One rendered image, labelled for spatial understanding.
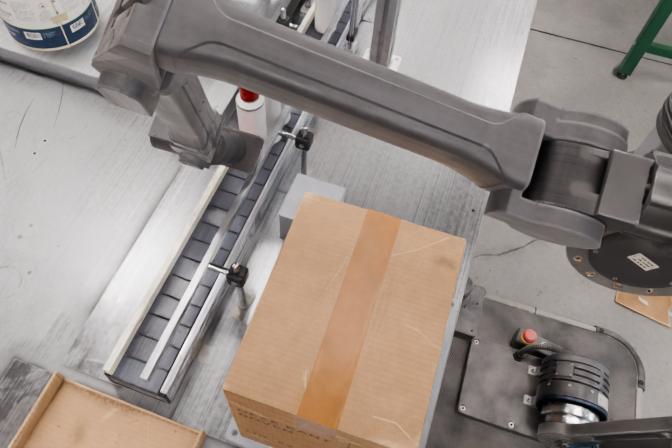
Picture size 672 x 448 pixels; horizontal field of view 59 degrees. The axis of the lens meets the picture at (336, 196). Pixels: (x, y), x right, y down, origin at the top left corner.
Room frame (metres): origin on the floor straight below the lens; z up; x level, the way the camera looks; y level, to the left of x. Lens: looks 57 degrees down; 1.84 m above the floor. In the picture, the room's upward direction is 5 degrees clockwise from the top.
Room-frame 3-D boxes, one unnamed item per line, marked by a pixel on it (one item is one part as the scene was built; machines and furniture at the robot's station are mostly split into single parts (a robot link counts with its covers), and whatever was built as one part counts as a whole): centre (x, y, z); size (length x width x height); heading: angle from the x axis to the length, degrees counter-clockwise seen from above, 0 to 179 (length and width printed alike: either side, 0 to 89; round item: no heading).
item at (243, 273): (0.41, 0.17, 0.91); 0.07 x 0.03 x 0.16; 75
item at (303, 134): (0.70, 0.09, 0.91); 0.07 x 0.03 x 0.16; 75
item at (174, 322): (0.75, 0.12, 0.95); 1.07 x 0.01 x 0.01; 165
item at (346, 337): (0.30, -0.04, 0.99); 0.30 x 0.24 x 0.27; 167
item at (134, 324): (0.77, 0.19, 0.90); 1.07 x 0.01 x 0.02; 165
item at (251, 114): (0.71, 0.17, 0.98); 0.05 x 0.05 x 0.20
